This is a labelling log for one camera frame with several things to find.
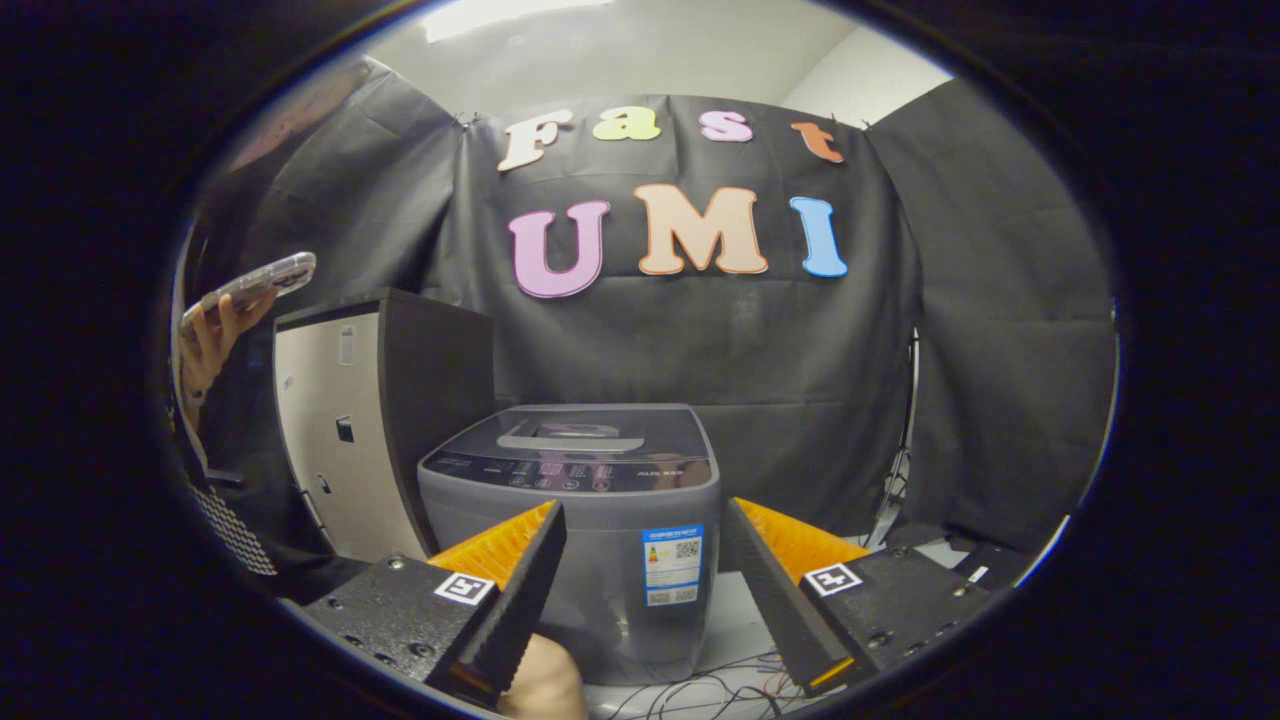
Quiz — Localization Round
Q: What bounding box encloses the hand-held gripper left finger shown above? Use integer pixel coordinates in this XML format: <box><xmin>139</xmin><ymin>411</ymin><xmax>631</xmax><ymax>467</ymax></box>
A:
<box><xmin>300</xmin><ymin>500</ymin><xmax>567</xmax><ymax>709</ymax></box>

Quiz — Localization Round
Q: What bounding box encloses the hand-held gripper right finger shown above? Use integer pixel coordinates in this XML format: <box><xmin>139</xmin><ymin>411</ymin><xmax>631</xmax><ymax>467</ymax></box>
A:
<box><xmin>722</xmin><ymin>497</ymin><xmax>1001</xmax><ymax>699</ymax></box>

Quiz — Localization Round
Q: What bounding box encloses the grey washing machine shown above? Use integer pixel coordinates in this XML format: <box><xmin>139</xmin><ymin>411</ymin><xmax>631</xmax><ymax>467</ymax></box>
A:
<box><xmin>417</xmin><ymin>403</ymin><xmax>723</xmax><ymax>686</ymax></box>

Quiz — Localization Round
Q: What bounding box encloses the dark washing machine lid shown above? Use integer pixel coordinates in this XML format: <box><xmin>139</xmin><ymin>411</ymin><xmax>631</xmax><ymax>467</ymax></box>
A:
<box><xmin>425</xmin><ymin>403</ymin><xmax>716</xmax><ymax>471</ymax></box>

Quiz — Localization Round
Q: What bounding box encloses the person's knee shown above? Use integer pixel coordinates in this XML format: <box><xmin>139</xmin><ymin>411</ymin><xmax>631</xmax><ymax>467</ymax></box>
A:
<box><xmin>497</xmin><ymin>633</ymin><xmax>589</xmax><ymax>720</ymax></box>

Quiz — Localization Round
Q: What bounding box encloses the black and white cabinet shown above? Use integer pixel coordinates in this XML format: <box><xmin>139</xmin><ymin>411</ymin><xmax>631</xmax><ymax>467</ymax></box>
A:
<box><xmin>273</xmin><ymin>288</ymin><xmax>496</xmax><ymax>563</ymax></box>

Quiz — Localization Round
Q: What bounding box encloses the black tripod stand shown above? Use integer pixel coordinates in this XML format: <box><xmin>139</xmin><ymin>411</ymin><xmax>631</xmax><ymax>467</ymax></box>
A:
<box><xmin>865</xmin><ymin>330</ymin><xmax>921</xmax><ymax>546</ymax></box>

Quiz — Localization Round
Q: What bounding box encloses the black backdrop cloth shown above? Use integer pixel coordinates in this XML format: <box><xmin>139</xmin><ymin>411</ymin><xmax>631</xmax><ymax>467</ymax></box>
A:
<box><xmin>190</xmin><ymin>55</ymin><xmax>1119</xmax><ymax>556</ymax></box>

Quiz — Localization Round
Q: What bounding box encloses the clear-cased smartphone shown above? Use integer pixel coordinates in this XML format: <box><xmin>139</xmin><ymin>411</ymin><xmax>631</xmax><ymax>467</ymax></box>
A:
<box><xmin>180</xmin><ymin>252</ymin><xmax>318</xmax><ymax>336</ymax></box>

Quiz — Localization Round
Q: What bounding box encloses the tangle of black cables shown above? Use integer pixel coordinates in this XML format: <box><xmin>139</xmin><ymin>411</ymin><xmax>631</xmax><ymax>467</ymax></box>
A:
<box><xmin>590</xmin><ymin>650</ymin><xmax>801</xmax><ymax>720</ymax></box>

